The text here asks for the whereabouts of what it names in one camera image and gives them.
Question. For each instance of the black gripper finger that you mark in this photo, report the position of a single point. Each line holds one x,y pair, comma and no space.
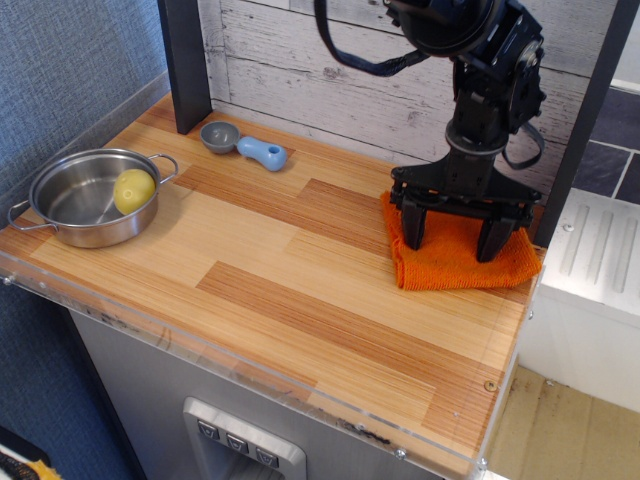
413,218
494,235

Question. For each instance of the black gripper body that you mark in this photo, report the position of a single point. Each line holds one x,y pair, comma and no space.
466,183

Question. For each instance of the orange knitted cloth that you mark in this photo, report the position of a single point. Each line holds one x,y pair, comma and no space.
447,258

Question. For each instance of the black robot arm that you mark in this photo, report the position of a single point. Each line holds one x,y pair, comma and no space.
496,51

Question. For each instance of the white ribbed side unit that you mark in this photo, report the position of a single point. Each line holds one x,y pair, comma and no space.
584,327

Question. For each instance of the grey and blue scoop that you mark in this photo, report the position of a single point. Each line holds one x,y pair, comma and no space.
222,137

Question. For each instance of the yellow toy potato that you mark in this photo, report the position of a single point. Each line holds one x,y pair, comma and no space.
132,189

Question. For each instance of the silver dispenser button panel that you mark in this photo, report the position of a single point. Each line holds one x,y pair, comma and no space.
227,447

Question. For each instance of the clear acrylic table guard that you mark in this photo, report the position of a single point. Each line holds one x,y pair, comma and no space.
322,330

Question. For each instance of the stainless steel pot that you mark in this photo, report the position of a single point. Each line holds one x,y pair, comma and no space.
74,196

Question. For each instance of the black and yellow object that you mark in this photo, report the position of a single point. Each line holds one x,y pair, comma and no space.
20,459

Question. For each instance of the dark right frame post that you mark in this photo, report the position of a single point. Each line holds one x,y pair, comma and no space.
609,55

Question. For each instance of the dark frame post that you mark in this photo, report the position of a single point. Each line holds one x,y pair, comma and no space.
609,55
185,57

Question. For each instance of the dark left frame post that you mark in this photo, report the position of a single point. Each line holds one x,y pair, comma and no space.
185,57

